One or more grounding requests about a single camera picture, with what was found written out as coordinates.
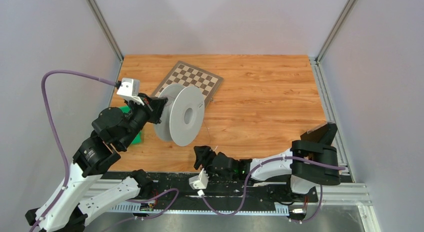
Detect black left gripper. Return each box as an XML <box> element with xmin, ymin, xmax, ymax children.
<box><xmin>119</xmin><ymin>91</ymin><xmax>169</xmax><ymax>149</ymax></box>

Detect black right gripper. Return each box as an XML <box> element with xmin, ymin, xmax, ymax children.
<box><xmin>195</xmin><ymin>145</ymin><xmax>238</xmax><ymax>182</ymax></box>

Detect white perforated filament spool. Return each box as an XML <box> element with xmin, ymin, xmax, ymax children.
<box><xmin>154</xmin><ymin>84</ymin><xmax>205</xmax><ymax>147</ymax></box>

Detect thin red filament wire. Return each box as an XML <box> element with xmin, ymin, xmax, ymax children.
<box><xmin>202</xmin><ymin>119</ymin><xmax>213</xmax><ymax>146</ymax></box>

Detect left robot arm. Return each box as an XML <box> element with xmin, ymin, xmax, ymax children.
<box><xmin>25</xmin><ymin>93</ymin><xmax>168</xmax><ymax>231</ymax></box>

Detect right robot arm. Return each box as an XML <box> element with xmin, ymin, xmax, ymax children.
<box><xmin>188</xmin><ymin>140</ymin><xmax>344</xmax><ymax>201</ymax></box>

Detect green plastic bin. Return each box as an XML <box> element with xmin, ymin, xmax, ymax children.
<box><xmin>119</xmin><ymin>106</ymin><xmax>142</xmax><ymax>145</ymax></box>

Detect wooden chessboard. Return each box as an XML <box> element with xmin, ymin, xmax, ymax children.
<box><xmin>152</xmin><ymin>61</ymin><xmax>224</xmax><ymax>106</ymax></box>

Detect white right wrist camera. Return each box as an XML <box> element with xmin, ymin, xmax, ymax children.
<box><xmin>188</xmin><ymin>168</ymin><xmax>209</xmax><ymax>190</ymax></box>

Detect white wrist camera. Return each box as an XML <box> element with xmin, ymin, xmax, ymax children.
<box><xmin>188</xmin><ymin>168</ymin><xmax>209</xmax><ymax>190</ymax></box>
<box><xmin>116</xmin><ymin>78</ymin><xmax>145</xmax><ymax>105</ymax></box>

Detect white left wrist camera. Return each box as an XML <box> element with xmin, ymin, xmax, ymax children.
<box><xmin>116</xmin><ymin>78</ymin><xmax>145</xmax><ymax>105</ymax></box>

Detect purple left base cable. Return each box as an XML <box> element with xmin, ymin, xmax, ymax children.
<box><xmin>122</xmin><ymin>188</ymin><xmax>180</xmax><ymax>221</ymax></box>

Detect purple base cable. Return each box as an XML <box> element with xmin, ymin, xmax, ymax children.
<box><xmin>122</xmin><ymin>188</ymin><xmax>180</xmax><ymax>221</ymax></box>
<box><xmin>287</xmin><ymin>184</ymin><xmax>324</xmax><ymax>224</ymax></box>

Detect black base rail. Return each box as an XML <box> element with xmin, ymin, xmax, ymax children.
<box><xmin>85</xmin><ymin>171</ymin><xmax>319</xmax><ymax>213</ymax></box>

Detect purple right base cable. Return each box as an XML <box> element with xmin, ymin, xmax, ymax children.
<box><xmin>287</xmin><ymin>184</ymin><xmax>324</xmax><ymax>224</ymax></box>

